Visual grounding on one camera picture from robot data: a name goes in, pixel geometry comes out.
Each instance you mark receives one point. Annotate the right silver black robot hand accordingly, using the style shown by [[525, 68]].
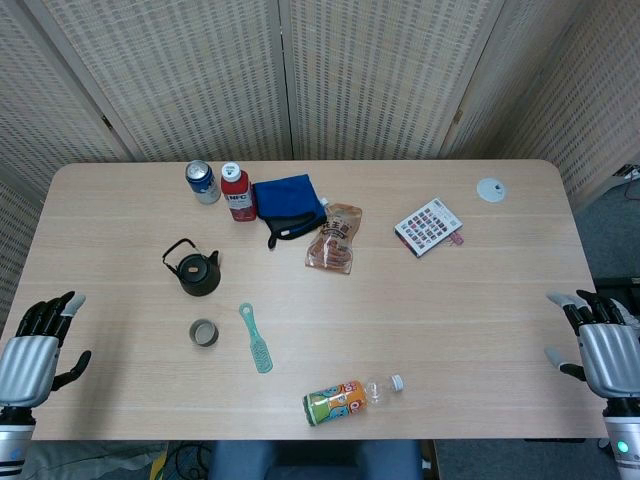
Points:
[[612, 360]]

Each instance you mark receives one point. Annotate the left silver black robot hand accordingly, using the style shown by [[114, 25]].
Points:
[[27, 367]]

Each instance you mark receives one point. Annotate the black teapot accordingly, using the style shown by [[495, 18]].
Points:
[[200, 275]]

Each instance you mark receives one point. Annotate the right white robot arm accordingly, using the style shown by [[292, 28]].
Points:
[[625, 440]]

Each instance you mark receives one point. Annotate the black equipment box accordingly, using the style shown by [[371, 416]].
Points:
[[615, 282]]

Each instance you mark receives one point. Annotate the grey floor cloth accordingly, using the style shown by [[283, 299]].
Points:
[[100, 460]]

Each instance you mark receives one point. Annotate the small dark green cup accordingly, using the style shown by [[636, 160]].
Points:
[[204, 334]]

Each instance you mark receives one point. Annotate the pink binder clip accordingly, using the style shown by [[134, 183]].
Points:
[[457, 240]]

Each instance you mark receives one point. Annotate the colourful printed box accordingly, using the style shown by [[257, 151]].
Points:
[[427, 225]]

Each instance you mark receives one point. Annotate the teal plastic brush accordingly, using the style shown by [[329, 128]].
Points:
[[260, 352]]

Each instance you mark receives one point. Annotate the blue drink can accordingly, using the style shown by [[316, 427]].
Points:
[[202, 187]]

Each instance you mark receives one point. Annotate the red NFC juice bottle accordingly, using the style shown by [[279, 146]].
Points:
[[240, 197]]

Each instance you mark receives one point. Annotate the orange label plastic bottle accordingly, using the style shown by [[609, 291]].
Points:
[[335, 402]]

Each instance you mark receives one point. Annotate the blue seat under table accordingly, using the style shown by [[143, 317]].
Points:
[[300, 460]]

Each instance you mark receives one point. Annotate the black cloth with loop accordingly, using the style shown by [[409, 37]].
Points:
[[290, 225]]

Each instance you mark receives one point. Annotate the brown snack pouch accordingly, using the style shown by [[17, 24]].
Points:
[[332, 240]]

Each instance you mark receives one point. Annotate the blue folded cloth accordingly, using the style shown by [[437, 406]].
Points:
[[285, 195]]

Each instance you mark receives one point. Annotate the woven folding screen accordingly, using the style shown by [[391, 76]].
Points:
[[200, 75]]

